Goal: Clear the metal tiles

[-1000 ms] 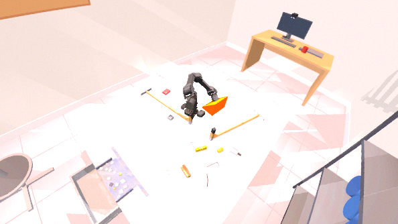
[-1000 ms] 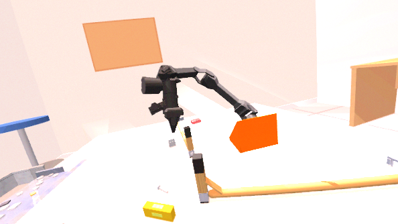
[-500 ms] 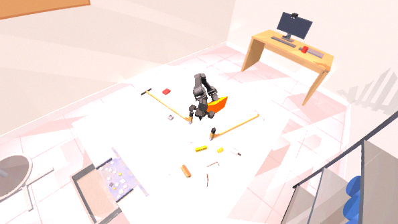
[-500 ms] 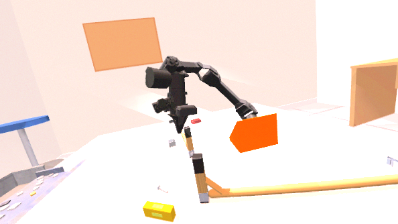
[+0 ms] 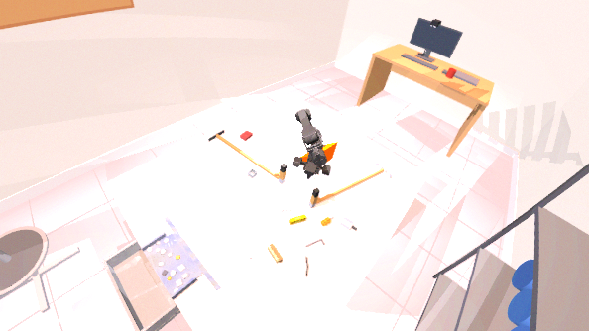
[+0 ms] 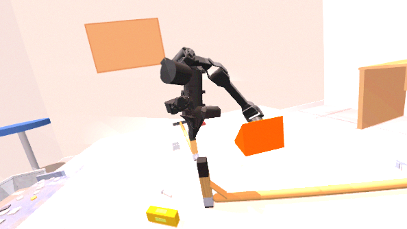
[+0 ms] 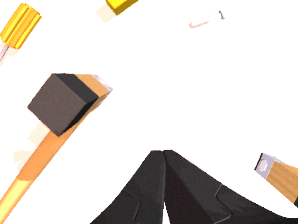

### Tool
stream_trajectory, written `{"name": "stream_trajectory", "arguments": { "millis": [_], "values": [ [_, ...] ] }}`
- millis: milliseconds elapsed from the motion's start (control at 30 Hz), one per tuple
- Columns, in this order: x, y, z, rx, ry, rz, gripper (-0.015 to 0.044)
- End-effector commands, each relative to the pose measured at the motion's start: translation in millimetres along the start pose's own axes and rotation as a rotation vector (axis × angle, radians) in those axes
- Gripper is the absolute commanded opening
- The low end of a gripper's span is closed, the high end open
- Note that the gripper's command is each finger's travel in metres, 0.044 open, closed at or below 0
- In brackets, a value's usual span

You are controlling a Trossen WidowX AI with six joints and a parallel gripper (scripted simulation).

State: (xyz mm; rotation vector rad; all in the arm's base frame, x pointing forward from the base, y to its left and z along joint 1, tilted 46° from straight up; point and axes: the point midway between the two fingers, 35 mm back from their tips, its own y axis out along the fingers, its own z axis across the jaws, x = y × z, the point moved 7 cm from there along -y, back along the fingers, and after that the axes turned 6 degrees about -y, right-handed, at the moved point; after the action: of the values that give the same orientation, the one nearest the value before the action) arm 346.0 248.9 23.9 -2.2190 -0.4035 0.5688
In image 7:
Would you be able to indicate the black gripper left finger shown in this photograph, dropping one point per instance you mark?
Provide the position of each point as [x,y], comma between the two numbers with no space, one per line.
[141,201]

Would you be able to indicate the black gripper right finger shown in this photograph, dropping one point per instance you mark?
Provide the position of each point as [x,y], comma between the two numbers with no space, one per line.
[194,197]

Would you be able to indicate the yellow rectangular bar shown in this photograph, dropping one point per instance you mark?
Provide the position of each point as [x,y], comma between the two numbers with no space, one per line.
[118,6]

